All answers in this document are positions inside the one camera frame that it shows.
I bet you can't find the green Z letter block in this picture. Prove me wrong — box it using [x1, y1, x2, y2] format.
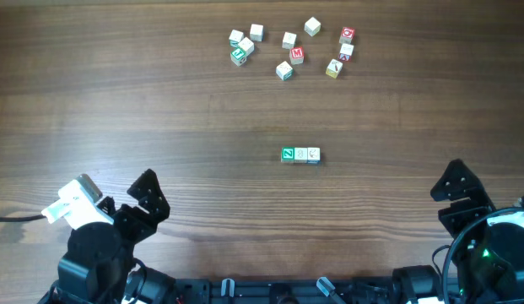
[281, 147, 294, 163]

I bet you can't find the blue-sided white block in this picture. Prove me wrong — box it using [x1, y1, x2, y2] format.
[307, 147, 321, 164]

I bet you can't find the red U letter block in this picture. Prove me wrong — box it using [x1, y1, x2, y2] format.
[294, 147, 308, 163]

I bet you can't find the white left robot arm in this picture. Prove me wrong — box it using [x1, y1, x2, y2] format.
[41, 169, 176, 303]

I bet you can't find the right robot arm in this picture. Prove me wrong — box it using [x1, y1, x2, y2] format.
[392, 159, 524, 303]

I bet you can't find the green J letter block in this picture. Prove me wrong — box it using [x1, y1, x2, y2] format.
[230, 47, 247, 67]

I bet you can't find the yellow K letter block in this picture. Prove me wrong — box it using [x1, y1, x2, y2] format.
[326, 59, 343, 79]

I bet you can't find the white block red A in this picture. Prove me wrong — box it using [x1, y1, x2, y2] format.
[338, 43, 354, 62]

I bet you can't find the white yellow-edged block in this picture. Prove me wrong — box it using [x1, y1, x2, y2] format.
[238, 37, 255, 57]

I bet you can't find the green V letter block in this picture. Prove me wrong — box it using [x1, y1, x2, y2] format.
[229, 30, 245, 47]

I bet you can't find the white block number nine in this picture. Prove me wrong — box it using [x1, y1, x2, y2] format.
[276, 61, 294, 81]

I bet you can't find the red Q letter block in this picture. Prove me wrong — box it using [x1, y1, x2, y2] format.
[339, 27, 355, 44]

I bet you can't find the plain white wooden block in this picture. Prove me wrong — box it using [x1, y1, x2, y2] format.
[250, 24, 264, 41]

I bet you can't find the red M letter block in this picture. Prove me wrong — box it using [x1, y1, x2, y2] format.
[289, 46, 305, 65]

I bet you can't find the white block red drawing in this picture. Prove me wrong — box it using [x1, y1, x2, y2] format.
[282, 32, 297, 50]

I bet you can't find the plain cream wooden block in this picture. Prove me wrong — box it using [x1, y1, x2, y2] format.
[304, 17, 321, 36]

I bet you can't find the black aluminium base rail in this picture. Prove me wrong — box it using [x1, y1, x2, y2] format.
[168, 277, 411, 304]

